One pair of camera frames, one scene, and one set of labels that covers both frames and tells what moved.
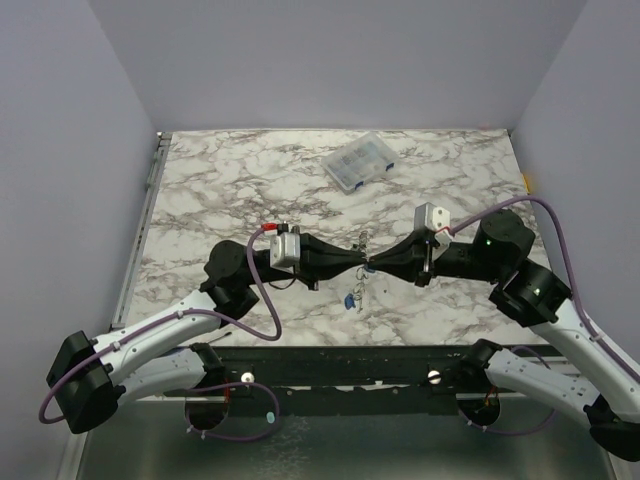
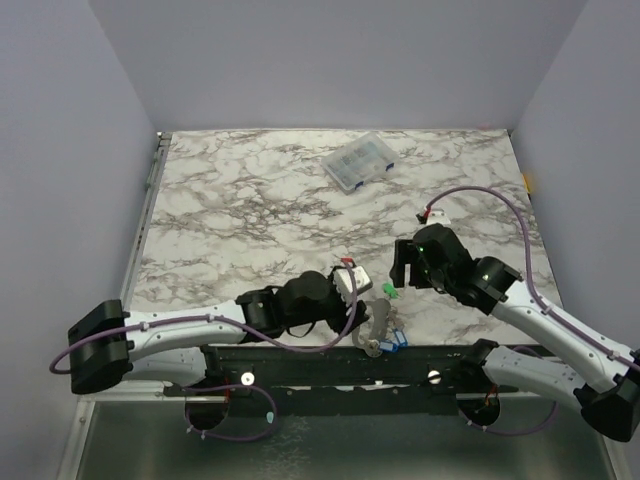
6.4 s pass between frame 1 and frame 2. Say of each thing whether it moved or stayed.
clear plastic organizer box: stayed
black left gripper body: moved
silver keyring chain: moved
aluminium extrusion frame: stayed
